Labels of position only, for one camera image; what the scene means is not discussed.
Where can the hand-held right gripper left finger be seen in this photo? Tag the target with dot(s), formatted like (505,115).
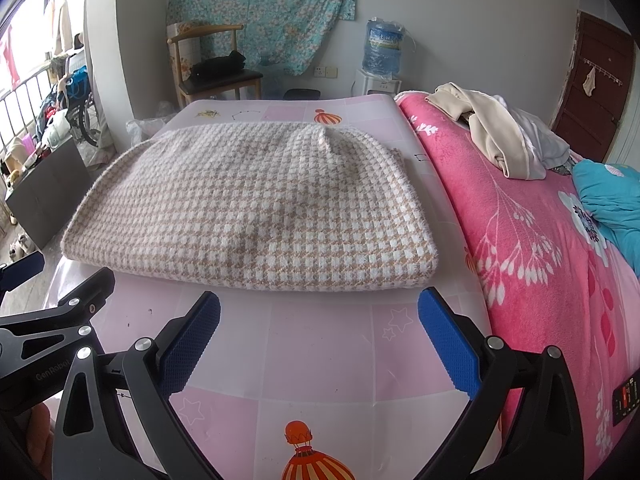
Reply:
(192,345)

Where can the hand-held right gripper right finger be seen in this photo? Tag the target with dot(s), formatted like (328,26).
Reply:
(447,340)

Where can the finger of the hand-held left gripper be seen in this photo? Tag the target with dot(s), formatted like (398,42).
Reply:
(25,270)
(75,315)

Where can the beige houndstooth fuzzy sweater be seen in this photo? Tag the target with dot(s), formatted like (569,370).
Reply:
(250,210)

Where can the person's left hand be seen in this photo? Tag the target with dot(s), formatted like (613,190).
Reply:
(41,440)

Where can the dark grey cabinet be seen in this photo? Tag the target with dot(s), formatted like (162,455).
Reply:
(45,195)

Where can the pink balloon print mat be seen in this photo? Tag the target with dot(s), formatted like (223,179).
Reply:
(320,340)

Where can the pink floral blanket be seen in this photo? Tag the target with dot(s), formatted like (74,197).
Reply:
(525,210)

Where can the wheelchair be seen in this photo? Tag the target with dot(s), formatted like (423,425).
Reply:
(82,120)

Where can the clear plastic bag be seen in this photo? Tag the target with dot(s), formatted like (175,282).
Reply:
(145,127)

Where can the black remote control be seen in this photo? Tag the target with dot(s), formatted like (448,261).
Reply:
(625,400)

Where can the metal balcony railing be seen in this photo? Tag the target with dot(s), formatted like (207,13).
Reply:
(30,82)

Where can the hanging pink garment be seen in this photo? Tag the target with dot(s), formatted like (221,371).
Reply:
(9,55)

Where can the white garment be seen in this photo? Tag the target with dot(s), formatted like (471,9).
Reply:
(540,145)

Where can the hanging beige garment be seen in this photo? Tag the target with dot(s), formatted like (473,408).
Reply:
(62,25)

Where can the wooden chair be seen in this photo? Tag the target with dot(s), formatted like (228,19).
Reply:
(220,85)

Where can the brown wooden door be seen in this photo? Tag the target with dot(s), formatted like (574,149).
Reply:
(595,120)

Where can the white water dispenser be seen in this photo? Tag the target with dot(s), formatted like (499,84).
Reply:
(375,85)

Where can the black round container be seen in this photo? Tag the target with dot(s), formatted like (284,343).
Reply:
(302,94)

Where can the translucent plastic bin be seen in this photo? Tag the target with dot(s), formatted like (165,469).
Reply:
(270,80)

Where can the black bag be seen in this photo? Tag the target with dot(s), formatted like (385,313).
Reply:
(215,66)

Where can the small hanging cloth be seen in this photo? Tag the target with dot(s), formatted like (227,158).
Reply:
(590,82)

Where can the blue water bottle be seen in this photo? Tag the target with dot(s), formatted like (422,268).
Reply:
(382,50)

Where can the door hook rack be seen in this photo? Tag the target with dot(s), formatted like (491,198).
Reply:
(607,76)

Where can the teal floral hanging cloth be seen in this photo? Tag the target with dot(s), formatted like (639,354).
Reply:
(280,10)

